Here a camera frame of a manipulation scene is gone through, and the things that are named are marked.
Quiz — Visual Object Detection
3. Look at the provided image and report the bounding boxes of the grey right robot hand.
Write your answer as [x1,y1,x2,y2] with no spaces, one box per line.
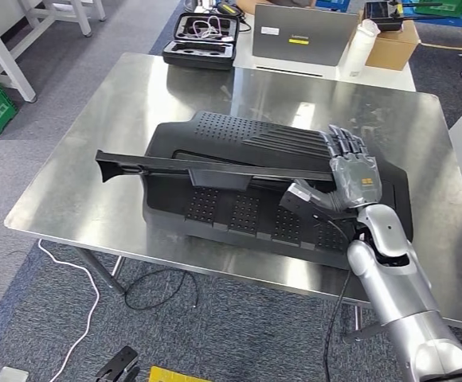
[320,124,383,209]

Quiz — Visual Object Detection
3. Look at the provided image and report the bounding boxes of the black plastic license plate bracket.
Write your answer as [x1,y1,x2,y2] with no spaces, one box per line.
[95,150,336,192]

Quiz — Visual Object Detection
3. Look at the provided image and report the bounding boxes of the stainless steel workbench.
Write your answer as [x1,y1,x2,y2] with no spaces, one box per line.
[4,51,462,346]

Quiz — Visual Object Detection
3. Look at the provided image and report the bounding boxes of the white plastic bottle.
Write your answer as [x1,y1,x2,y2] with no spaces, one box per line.
[342,18,381,79]

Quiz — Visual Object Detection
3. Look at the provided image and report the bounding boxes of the brown cardboard box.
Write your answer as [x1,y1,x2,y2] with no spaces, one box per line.
[358,10,421,72]

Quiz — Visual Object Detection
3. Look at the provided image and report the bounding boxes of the grey laptop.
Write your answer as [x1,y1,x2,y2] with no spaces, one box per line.
[252,4,359,79]

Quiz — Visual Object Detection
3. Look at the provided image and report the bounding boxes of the black screen device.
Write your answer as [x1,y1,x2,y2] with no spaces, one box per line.
[364,0,406,32]

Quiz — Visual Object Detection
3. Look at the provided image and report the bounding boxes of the black perforated plastic panel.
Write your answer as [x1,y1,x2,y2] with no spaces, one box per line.
[141,109,414,271]

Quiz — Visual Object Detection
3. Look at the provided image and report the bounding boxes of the blue plastic crate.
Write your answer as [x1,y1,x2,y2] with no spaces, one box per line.
[316,0,352,12]

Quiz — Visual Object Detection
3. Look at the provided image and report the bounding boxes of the black yellow device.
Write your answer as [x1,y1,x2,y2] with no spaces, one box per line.
[215,0,240,19]

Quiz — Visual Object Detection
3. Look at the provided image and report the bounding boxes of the open black equipment case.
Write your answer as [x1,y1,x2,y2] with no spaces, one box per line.
[162,11,240,71]

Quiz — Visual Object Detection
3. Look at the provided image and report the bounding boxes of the grey floor socket plate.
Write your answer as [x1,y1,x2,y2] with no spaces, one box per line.
[0,366,30,382]

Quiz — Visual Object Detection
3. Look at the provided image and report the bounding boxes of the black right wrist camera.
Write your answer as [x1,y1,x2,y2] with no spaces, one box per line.
[279,179,361,225]

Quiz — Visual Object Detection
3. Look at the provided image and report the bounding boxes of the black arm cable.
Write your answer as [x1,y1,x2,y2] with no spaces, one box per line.
[314,215,353,382]

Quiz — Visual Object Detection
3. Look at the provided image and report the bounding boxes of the black floor cable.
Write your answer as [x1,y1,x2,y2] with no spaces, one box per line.
[124,268,199,312]

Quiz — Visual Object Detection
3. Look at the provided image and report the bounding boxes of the white cable coil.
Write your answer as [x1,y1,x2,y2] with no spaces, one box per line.
[193,14,227,41]

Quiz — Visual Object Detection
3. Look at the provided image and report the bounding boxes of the white floor cable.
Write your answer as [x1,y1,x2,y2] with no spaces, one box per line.
[37,240,101,382]

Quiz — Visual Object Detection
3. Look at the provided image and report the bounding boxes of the white metal table frame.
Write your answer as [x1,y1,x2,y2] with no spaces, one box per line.
[0,0,107,103]

